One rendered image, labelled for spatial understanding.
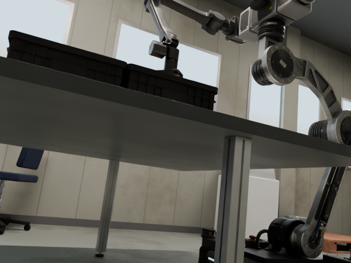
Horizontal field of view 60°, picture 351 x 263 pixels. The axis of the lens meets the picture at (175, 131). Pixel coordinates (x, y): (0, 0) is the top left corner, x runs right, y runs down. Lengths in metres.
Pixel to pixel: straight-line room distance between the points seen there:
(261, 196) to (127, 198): 1.61
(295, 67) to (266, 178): 2.54
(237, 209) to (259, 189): 3.00
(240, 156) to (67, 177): 2.88
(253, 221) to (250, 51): 2.62
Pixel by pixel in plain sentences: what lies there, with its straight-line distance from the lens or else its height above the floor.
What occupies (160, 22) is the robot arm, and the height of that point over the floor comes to 1.23.
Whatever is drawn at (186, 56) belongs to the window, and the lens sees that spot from 4.37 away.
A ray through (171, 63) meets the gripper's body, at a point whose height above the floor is 1.00.
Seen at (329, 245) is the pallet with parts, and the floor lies 0.09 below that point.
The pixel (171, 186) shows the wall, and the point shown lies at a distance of 3.98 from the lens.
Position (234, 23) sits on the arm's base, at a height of 1.46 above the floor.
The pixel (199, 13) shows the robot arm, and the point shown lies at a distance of 1.79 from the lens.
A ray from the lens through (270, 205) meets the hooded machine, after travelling 4.01.
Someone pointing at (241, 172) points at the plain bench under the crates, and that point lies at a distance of 0.92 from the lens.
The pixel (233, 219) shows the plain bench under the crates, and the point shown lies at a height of 0.42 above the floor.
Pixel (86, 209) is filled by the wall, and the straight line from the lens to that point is 3.68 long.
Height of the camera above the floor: 0.47
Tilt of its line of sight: 11 degrees up
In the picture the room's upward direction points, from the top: 7 degrees clockwise
